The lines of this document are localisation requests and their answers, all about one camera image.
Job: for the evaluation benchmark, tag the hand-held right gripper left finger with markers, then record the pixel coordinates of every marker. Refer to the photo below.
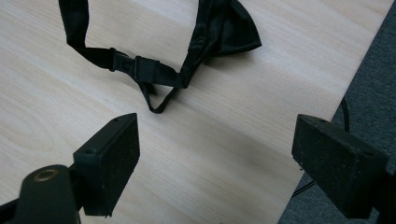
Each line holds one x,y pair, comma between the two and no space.
107,168

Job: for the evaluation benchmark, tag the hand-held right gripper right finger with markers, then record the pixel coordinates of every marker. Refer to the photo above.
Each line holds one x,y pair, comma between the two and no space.
336,168

